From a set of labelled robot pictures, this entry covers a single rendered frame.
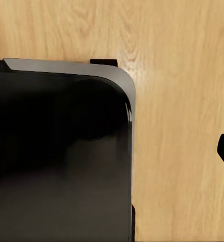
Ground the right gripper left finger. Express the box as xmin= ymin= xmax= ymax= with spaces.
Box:
xmin=0 ymin=135 xmax=17 ymax=180

